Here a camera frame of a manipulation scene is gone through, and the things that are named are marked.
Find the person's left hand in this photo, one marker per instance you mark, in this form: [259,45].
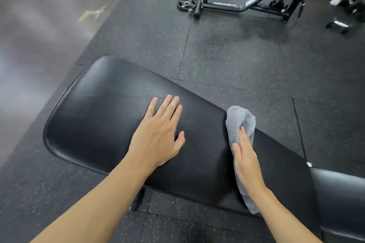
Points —
[156,137]

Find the person's right hand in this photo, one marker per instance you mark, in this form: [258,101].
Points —
[248,166]

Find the black padded gym bench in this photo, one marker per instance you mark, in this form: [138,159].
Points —
[114,114]

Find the grey towel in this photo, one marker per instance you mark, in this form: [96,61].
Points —
[239,117]

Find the person's left forearm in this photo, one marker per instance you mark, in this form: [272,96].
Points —
[94,211]

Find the person's right forearm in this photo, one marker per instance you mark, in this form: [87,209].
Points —
[285,220]

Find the small black weight plate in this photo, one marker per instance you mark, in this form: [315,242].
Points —
[185,3]

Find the black hex dumbbell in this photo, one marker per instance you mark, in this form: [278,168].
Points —
[338,25]
[355,6]

